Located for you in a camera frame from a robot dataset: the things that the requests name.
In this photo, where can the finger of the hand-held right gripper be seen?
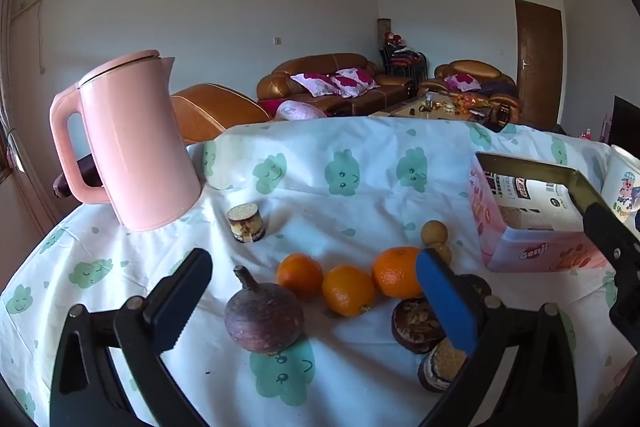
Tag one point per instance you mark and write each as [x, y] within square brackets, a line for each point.
[607, 229]

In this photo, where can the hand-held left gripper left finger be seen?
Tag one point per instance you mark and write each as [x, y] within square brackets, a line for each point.
[170, 307]

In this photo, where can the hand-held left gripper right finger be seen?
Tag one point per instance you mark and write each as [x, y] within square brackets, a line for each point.
[447, 302]

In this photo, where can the orange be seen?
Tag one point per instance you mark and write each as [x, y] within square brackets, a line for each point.
[348, 291]
[300, 276]
[397, 272]

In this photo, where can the small brown roll cake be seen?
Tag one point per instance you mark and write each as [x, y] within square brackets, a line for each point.
[440, 364]
[245, 223]

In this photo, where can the brown longan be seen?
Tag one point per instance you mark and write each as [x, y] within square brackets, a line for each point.
[444, 253]
[432, 232]

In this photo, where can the pink tin box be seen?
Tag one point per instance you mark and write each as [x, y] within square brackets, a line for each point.
[530, 252]

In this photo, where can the purple mangosteen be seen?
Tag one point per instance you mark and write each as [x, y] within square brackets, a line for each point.
[263, 317]

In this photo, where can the white cartoon mug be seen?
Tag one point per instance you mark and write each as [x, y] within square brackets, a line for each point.
[622, 177]

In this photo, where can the black television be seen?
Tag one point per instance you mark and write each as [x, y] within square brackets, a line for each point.
[625, 122]

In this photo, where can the cloud print tablecloth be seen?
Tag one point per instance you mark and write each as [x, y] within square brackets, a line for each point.
[350, 207]

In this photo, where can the pink electric kettle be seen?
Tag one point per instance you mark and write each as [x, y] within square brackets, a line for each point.
[135, 142]

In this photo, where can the purple blanket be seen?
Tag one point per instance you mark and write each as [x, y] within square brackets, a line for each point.
[497, 88]

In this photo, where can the brown wooden door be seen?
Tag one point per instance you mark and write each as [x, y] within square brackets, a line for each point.
[539, 62]

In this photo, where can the wooden coffee table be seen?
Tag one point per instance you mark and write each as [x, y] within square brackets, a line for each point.
[405, 109]

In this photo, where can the brown leather armchair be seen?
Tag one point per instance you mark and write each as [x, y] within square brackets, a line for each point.
[215, 112]
[470, 68]

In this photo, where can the pink floral pillow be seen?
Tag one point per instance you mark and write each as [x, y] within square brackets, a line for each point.
[356, 82]
[462, 83]
[315, 84]

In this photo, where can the magenta cloth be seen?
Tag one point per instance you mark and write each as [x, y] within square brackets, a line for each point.
[270, 108]

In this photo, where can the light pink pillow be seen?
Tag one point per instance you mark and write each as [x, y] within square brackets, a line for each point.
[299, 110]

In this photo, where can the stacked dark chairs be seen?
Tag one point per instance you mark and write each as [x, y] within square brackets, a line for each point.
[405, 59]

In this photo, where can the brown leather sofa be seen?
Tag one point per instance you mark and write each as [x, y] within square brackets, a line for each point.
[320, 64]

